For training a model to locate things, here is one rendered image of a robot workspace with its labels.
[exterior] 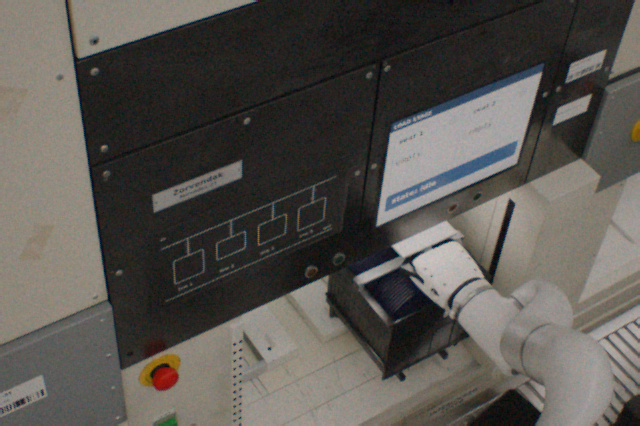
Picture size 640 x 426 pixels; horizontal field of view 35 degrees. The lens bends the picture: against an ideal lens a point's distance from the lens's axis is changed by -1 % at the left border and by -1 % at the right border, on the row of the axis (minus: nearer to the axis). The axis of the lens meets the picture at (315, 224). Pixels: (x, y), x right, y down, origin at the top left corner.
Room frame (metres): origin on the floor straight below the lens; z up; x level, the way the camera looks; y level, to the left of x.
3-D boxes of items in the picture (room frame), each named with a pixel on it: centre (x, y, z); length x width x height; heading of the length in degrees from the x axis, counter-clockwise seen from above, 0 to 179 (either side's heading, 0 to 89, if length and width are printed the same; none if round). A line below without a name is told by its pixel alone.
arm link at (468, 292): (1.11, -0.28, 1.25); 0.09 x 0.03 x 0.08; 126
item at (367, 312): (1.24, -0.18, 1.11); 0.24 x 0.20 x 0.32; 126
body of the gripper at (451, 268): (1.16, -0.24, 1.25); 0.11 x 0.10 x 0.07; 36
